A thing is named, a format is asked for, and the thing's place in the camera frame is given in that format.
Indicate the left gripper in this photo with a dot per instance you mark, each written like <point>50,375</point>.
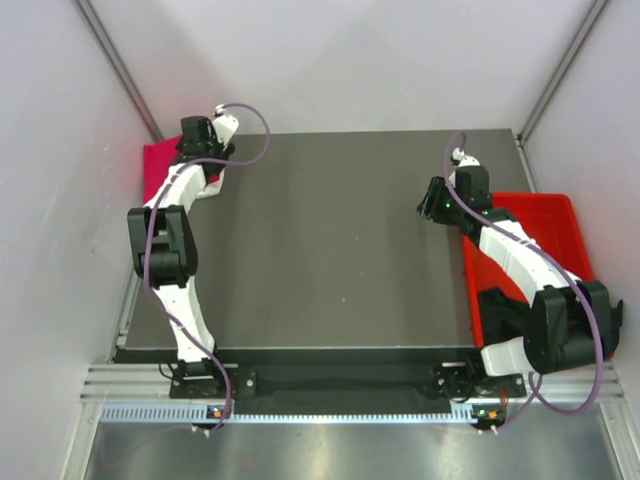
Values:
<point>222,153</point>

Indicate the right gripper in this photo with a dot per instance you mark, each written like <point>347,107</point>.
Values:
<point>428,206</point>

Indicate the pink t-shirt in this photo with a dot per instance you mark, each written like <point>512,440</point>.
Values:
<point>157,159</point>

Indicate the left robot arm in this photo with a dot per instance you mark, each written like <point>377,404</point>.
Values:
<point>163,246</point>

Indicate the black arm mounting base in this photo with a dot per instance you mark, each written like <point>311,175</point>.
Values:
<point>364,388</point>

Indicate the folded white t-shirt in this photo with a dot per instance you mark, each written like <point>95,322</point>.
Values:
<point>212,188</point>

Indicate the red plastic bin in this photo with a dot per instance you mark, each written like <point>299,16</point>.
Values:
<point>545,220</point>

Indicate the black t-shirt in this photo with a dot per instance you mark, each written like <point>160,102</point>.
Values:
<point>501,317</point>

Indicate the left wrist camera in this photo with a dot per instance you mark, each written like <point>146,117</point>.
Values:
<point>225,125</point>

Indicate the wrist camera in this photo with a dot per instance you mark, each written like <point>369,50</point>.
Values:
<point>470,180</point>
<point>225,125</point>

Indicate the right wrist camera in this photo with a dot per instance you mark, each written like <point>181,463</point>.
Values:
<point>470,180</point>

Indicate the left aluminium frame post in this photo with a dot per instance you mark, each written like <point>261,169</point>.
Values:
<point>97,28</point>

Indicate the aluminium frame post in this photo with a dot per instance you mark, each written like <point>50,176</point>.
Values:
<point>97,28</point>
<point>578,40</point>

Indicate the right aluminium frame post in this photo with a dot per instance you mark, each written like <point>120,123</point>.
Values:
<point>578,40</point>

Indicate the slotted grey cable duct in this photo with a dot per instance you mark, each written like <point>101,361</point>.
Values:
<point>206,414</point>

